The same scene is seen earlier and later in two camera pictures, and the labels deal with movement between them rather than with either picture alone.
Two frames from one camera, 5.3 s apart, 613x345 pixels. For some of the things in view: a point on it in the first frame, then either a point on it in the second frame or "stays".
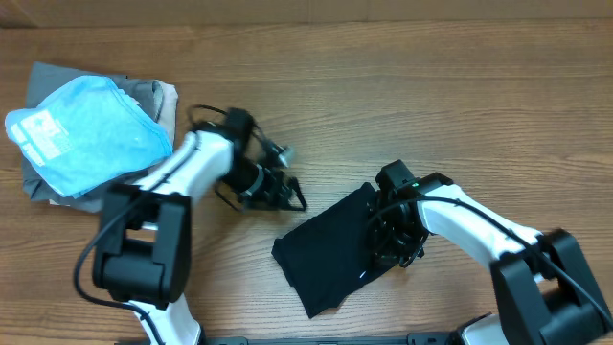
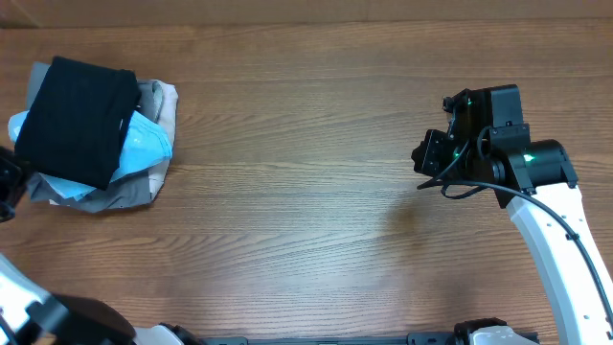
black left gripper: [272, 198] to [15, 175]
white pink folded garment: [165, 101] stays
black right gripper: [383, 253] to [426, 158]
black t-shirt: [331, 257] to [74, 125]
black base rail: [414, 338] stays
